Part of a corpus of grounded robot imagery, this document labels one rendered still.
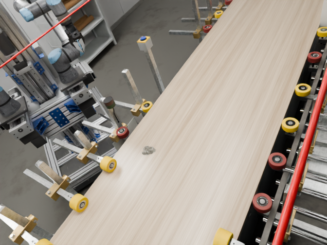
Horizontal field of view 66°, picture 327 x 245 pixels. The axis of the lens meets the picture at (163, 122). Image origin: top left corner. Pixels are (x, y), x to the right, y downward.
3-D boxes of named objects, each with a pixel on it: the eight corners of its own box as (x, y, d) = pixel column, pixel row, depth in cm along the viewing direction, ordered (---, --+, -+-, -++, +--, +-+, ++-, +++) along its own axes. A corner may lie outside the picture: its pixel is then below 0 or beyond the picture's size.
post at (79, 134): (108, 177, 176) (72, 133, 143) (111, 173, 178) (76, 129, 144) (112, 179, 174) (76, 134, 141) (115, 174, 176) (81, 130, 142)
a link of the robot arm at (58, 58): (53, 68, 197) (43, 54, 188) (68, 60, 201) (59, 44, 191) (58, 74, 189) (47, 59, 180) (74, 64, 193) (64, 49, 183)
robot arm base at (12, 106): (1, 110, 197) (-9, 100, 190) (19, 99, 200) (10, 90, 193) (2, 120, 186) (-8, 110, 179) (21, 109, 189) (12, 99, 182)
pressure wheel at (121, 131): (119, 144, 171) (113, 133, 163) (126, 135, 175) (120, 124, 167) (129, 147, 167) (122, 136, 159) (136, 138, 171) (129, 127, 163)
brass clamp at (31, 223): (14, 239, 129) (7, 236, 125) (34, 216, 135) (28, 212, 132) (20, 245, 125) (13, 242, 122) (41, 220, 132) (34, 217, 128)
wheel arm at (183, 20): (181, 23, 262) (180, 19, 259) (183, 21, 264) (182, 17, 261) (221, 23, 239) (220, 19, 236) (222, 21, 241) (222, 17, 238)
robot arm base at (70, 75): (59, 78, 206) (52, 68, 199) (76, 69, 208) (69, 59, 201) (63, 86, 195) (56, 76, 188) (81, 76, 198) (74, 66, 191)
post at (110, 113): (127, 147, 186) (98, 99, 153) (130, 143, 188) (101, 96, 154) (131, 148, 184) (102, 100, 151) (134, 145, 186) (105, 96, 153)
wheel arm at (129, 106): (107, 105, 201) (105, 101, 198) (110, 102, 202) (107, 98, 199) (151, 116, 178) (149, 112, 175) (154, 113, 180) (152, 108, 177)
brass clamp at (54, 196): (49, 197, 141) (44, 193, 137) (66, 177, 147) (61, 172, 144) (56, 201, 138) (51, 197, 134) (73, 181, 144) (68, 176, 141)
